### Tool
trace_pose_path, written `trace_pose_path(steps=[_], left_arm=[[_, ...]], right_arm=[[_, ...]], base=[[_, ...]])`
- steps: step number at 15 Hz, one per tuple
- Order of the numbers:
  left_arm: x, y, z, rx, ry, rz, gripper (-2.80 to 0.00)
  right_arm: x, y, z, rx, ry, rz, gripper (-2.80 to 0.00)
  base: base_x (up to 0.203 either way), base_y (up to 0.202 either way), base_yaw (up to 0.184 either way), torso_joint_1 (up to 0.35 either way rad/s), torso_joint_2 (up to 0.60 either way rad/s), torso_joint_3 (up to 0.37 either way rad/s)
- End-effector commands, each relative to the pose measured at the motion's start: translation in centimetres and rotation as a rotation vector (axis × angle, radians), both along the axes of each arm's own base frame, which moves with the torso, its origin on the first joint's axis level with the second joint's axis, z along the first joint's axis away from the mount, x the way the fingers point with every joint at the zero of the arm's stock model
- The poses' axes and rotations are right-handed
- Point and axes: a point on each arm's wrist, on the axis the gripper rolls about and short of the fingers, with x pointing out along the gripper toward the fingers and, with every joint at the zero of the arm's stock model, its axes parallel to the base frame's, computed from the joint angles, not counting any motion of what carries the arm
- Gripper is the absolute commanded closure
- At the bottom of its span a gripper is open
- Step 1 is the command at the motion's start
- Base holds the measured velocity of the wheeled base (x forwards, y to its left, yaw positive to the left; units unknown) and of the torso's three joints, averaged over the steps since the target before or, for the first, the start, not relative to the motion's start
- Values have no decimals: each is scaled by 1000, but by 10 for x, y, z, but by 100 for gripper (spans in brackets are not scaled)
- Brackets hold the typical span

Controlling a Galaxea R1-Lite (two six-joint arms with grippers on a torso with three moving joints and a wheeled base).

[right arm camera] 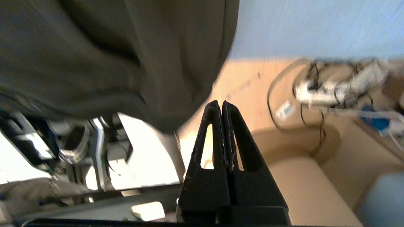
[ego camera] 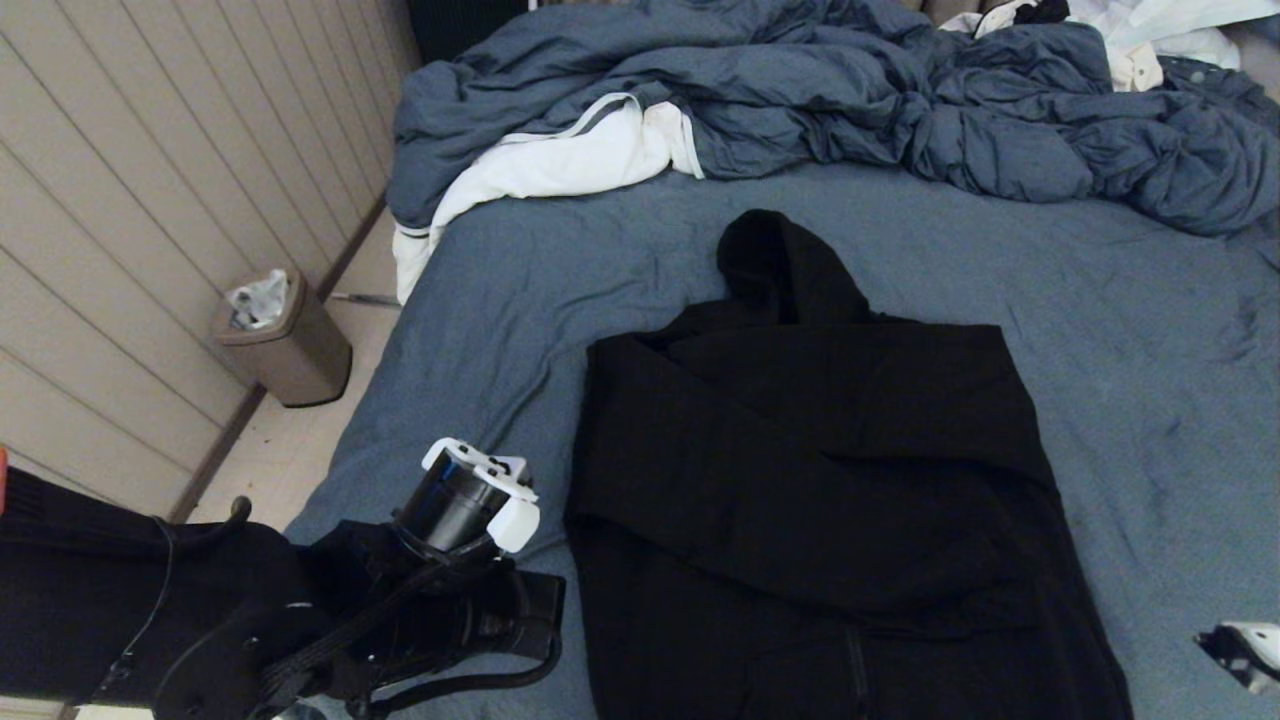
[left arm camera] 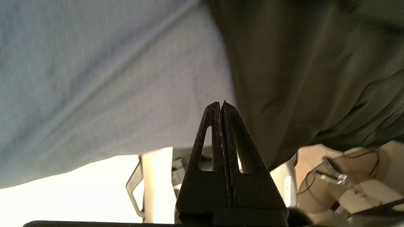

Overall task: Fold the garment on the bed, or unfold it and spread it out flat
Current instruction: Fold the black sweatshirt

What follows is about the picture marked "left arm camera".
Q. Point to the white robot base chassis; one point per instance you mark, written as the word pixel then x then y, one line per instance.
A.
pixel 157 183

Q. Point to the blue bed sheet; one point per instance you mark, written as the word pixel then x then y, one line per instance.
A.
pixel 94 78

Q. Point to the black zip hoodie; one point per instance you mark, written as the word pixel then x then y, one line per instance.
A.
pixel 300 78

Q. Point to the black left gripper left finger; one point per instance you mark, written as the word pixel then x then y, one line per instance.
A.
pixel 202 192

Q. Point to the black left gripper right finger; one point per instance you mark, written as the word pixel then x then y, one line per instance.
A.
pixel 252 192

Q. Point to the silver metal plug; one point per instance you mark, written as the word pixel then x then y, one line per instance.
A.
pixel 341 180

